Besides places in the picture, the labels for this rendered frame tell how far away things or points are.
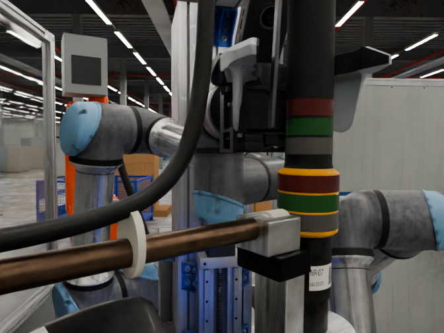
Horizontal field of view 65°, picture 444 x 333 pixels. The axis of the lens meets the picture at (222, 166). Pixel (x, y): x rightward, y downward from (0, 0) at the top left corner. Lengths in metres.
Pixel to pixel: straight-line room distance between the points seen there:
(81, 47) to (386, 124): 3.14
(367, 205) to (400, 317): 1.92
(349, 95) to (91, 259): 0.22
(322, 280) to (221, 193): 0.26
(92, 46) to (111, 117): 3.46
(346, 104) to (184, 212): 0.88
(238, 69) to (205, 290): 0.91
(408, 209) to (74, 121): 0.67
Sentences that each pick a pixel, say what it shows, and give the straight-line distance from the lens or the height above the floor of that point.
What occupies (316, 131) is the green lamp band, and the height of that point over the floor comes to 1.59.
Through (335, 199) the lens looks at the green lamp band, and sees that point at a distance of 0.25.
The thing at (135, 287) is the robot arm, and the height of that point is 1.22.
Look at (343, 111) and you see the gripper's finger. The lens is 0.30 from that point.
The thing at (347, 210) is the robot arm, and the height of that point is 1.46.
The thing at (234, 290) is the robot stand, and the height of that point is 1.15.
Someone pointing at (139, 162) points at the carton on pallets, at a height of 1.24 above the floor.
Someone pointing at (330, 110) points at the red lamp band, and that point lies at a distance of 0.25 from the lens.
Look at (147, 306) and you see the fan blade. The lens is 0.40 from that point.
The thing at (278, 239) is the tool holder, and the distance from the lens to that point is 0.22.
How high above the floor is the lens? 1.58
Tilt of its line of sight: 3 degrees down
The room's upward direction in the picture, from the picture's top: straight up
